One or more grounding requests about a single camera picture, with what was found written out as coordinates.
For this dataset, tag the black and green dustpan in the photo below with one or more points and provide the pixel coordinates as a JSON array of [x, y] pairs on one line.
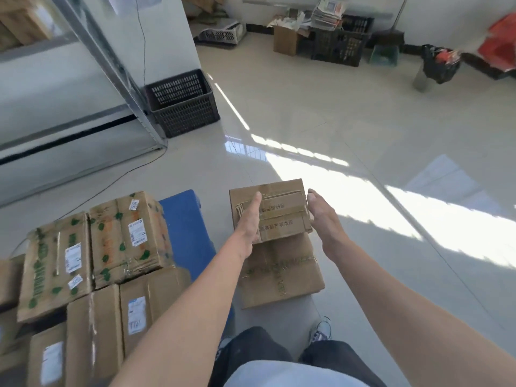
[[385, 46]]

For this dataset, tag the brown cardboard box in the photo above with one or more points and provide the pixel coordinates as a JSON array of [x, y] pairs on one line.
[[284, 42]]

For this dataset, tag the black trash bin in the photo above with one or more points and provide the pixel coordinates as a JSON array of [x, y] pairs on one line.
[[439, 66]]

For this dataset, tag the person's left shoe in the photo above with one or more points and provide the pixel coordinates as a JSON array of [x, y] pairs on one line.
[[223, 346]]

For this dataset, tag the person's right shoe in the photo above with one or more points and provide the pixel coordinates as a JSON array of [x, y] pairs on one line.
[[321, 330]]

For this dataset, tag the person's left hand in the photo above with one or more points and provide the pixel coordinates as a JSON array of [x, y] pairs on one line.
[[248, 225]]

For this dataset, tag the blue plastic pallet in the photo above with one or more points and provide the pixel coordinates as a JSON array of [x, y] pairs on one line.
[[185, 229]]

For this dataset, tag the white plastic basket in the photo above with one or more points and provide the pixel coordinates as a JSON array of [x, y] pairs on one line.
[[221, 34]]

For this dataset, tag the stack of newspapers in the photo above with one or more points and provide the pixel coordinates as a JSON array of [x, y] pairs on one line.
[[327, 14]]

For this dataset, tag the person's leg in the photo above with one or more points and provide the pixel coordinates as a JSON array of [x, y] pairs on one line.
[[250, 346], [338, 354]]

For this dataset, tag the person's left forearm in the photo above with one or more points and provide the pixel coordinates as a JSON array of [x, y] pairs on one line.
[[185, 326]]

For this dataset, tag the orange leaf box 8935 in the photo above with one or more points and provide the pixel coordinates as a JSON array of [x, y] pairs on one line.
[[117, 257]]

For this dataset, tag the black plastic crate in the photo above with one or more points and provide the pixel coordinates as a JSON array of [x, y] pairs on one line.
[[181, 104], [340, 46]]

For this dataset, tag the person's right hand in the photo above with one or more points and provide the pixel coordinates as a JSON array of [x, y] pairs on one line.
[[326, 225]]

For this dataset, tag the red carton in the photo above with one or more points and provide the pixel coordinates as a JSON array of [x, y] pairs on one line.
[[500, 48]]

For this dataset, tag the silver metal shelf rack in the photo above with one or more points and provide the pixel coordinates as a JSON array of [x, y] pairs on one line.
[[121, 72]]

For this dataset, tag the tall plain brown box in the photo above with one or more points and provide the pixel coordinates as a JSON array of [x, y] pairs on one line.
[[105, 330]]

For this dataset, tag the person's white shirt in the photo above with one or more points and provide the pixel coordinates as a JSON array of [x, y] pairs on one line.
[[290, 376]]

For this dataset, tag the low brown box 7786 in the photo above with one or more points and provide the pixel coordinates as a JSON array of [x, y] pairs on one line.
[[161, 290]]

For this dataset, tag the person's shoe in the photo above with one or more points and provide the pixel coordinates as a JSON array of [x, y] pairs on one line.
[[321, 330], [223, 346]]

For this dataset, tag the person's right leg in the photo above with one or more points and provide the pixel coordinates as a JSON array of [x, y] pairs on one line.
[[338, 354]]

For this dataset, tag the green leaf box 0245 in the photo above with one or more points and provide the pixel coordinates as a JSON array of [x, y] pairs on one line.
[[44, 286]]

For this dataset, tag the person's left leg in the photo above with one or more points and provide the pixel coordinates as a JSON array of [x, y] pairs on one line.
[[250, 346]]

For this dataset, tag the small brown box 7786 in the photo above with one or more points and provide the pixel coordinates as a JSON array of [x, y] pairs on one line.
[[36, 358]]

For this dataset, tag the person's right forearm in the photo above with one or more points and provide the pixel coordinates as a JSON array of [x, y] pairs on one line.
[[423, 318]]

